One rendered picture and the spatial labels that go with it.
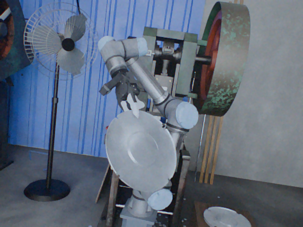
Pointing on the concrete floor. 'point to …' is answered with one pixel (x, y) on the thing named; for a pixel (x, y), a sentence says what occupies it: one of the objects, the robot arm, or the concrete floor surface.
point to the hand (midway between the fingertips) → (133, 116)
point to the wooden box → (198, 215)
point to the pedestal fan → (78, 61)
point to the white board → (104, 182)
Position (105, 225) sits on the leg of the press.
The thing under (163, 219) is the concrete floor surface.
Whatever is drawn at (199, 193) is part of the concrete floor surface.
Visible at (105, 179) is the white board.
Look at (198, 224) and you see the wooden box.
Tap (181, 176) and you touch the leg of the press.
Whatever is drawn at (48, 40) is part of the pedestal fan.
